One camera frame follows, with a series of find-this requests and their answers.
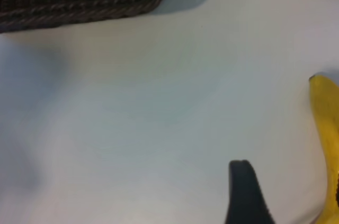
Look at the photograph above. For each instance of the yellow banana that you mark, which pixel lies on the yellow banana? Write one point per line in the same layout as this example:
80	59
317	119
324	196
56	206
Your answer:
328	128

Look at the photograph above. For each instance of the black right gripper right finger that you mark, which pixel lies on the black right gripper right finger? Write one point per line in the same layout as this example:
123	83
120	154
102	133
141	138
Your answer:
337	189

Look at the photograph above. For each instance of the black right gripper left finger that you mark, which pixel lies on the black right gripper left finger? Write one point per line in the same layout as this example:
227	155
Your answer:
246	202

